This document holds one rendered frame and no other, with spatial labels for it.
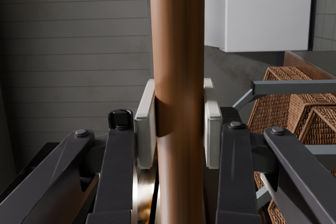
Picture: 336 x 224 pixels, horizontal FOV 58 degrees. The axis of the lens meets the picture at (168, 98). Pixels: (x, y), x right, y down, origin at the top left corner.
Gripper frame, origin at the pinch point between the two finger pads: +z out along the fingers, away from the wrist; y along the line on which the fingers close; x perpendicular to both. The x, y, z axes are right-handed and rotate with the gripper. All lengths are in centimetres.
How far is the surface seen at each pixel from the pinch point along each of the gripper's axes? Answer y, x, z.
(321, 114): 47, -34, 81
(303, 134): 44, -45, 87
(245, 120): 75, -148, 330
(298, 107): 61, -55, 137
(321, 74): 61, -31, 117
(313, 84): 45, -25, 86
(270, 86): 30, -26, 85
